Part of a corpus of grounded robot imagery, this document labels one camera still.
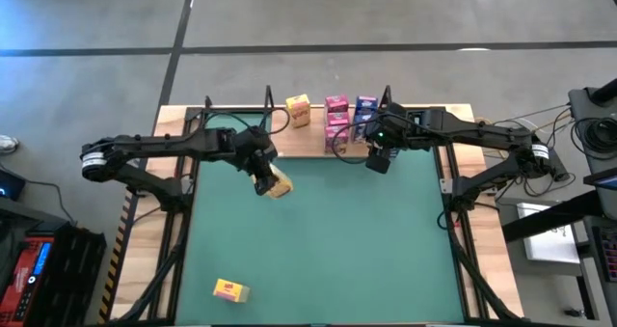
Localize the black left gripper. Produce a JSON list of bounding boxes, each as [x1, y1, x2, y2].
[[234, 125, 280, 198]]

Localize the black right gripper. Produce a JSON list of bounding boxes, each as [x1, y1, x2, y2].
[[363, 102, 411, 176]]

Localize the yellow Corn Pops cereal box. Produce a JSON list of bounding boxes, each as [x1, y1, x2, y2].
[[212, 278, 251, 304], [262, 161, 295, 201], [284, 93, 312, 129]]

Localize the pink Raisin Bran cereal box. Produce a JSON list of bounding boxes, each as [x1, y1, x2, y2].
[[324, 94, 350, 114], [325, 110, 351, 128], [323, 123, 351, 155]]

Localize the green table mat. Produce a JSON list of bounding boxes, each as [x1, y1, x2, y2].
[[174, 112, 467, 326]]

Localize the black diagonal beam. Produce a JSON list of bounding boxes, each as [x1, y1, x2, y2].
[[500, 190, 604, 244]]

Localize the yellow black hazard strip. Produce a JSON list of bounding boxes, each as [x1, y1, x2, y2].
[[98, 194, 136, 323]]

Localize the black power brick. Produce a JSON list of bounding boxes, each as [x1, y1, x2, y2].
[[548, 161, 572, 183]]

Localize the white board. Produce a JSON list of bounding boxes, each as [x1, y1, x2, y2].
[[516, 202, 581, 265]]

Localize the grey desk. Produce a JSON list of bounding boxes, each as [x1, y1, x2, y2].
[[567, 86, 617, 327]]

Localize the black plastic crate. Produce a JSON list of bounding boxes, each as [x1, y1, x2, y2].
[[28, 224, 108, 327]]

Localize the black keyboard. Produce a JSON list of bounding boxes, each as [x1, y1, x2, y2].
[[591, 225, 617, 283]]

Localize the black device with blue light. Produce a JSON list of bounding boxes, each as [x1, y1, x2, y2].
[[0, 169, 28, 202]]

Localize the person's foot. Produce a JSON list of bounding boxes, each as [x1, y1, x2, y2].
[[0, 133, 20, 155]]

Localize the red device with blue display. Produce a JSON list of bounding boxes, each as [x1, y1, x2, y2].
[[0, 236, 55, 327]]

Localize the wooden shelf with black frame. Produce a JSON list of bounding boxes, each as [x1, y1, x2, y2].
[[262, 84, 394, 160]]

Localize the black and red base cable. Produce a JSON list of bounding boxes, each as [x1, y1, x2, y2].
[[435, 208, 458, 232]]

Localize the black metal table frame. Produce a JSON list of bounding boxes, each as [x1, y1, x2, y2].
[[103, 94, 531, 327]]

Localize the coiled black cable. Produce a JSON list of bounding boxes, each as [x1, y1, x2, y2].
[[571, 117, 617, 162]]

